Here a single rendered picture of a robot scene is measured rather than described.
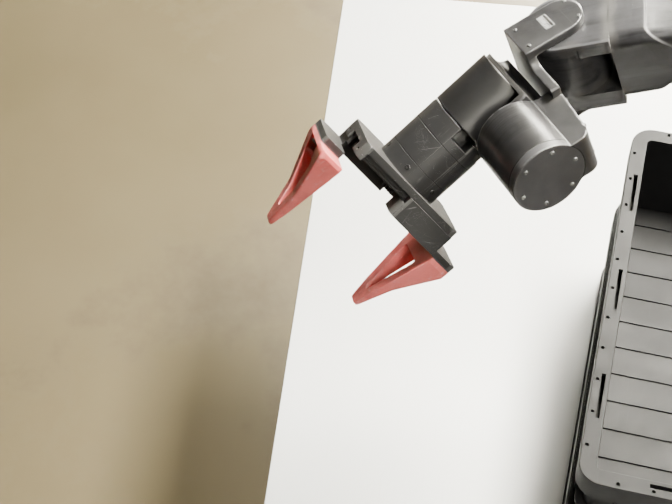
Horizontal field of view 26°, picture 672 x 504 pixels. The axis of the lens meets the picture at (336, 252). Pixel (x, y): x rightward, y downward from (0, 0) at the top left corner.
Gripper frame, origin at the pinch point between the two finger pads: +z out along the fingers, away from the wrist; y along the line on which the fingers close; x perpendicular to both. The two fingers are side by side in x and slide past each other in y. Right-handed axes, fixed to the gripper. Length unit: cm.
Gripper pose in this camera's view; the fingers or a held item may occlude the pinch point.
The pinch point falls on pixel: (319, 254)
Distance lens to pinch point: 112.4
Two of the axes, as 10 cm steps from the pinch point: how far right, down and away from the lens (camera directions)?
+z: -7.3, 6.6, 1.8
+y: 6.7, 6.4, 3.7
